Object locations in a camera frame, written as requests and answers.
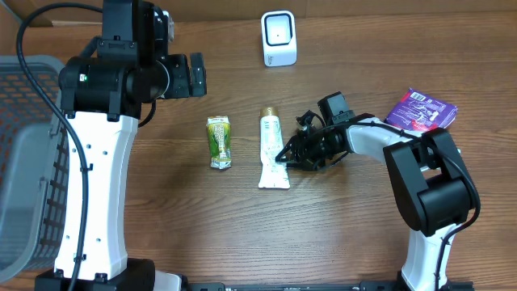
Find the white tube gold cap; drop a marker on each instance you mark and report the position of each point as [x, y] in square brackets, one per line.
[274, 174]

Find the red purple snack pack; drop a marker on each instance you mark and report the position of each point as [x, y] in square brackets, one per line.
[420, 112]

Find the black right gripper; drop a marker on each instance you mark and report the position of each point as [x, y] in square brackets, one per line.
[306, 153]

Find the green drink carton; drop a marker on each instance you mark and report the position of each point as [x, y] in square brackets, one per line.
[219, 140]

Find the grey plastic mesh basket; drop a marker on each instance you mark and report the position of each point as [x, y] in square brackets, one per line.
[34, 175]

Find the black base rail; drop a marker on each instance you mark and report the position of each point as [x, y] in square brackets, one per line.
[295, 286]

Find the white barcode scanner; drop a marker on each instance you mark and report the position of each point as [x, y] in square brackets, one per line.
[279, 38]

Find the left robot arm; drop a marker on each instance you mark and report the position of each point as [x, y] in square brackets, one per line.
[102, 93]

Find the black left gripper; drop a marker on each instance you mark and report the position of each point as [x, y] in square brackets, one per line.
[182, 87]

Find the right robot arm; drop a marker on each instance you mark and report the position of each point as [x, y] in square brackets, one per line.
[432, 188]

